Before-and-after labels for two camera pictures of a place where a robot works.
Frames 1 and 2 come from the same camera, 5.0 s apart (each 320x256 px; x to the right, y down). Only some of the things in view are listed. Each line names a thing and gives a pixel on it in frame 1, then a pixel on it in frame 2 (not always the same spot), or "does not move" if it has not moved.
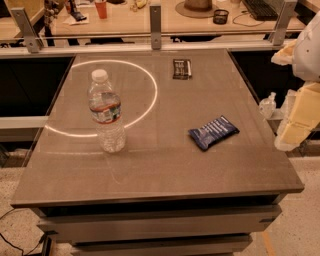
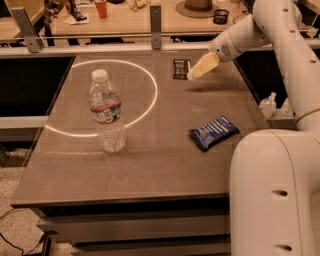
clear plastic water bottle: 105,109 does not move
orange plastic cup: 101,6 does not move
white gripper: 308,55 -> 222,48
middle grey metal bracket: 155,27 does not move
